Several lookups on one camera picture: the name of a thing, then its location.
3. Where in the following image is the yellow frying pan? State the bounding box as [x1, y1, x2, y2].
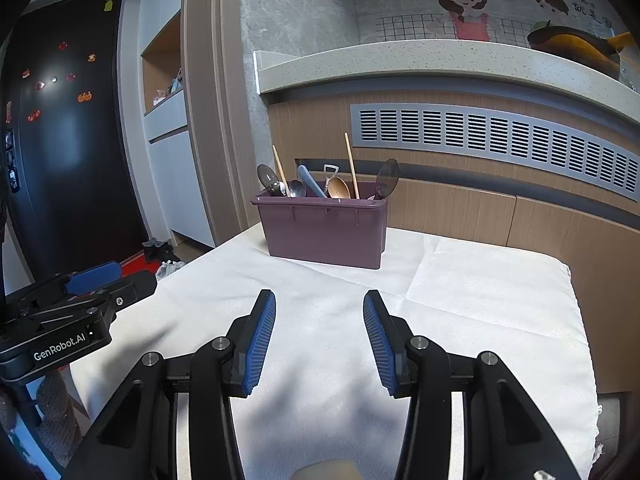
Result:
[527, 20, 634, 82]

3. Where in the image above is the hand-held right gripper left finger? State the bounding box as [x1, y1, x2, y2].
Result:
[72, 289, 277, 480]

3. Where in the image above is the white table cloth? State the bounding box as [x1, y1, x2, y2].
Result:
[70, 224, 601, 480]

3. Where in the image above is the red doormat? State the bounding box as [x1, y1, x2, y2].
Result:
[121, 251, 166, 272]

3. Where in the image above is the pair of dark shoes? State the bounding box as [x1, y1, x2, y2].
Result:
[142, 238, 172, 262]

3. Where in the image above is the cartoon wall sticker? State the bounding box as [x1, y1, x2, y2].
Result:
[357, 0, 621, 44]

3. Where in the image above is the wooden kitchen cabinet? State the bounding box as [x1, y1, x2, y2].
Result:
[267, 85, 640, 396]

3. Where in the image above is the large dark translucent spoon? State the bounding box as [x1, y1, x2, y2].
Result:
[371, 158, 401, 200]

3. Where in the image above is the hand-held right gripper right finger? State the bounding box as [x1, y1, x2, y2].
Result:
[362, 290, 571, 480]

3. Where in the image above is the white storage cabinet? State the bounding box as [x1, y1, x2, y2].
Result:
[136, 0, 222, 252]

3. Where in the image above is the pair of white shoes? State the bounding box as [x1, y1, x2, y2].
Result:
[156, 259, 184, 282]

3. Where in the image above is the wooden chopstick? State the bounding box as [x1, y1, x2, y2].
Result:
[343, 133, 360, 200]
[272, 145, 292, 197]

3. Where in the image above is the black refrigerator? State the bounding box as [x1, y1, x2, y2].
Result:
[0, 0, 152, 301]

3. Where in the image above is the grey vent grille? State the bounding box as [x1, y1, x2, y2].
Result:
[349, 103, 640, 194]

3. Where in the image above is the purple utensil box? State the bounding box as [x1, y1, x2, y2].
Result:
[251, 194, 389, 271]

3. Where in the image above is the group of fridge magnets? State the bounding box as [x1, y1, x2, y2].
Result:
[4, 0, 117, 126]

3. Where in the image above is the blue-grey handled utensil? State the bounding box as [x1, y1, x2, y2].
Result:
[298, 164, 329, 200]

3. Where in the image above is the grey kitchen countertop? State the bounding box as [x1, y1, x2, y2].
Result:
[252, 39, 640, 127]

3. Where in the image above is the pile of small packages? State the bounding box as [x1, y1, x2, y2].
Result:
[151, 66, 184, 107]

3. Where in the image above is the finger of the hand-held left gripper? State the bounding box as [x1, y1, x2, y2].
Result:
[106, 270, 158, 309]
[64, 261, 123, 297]

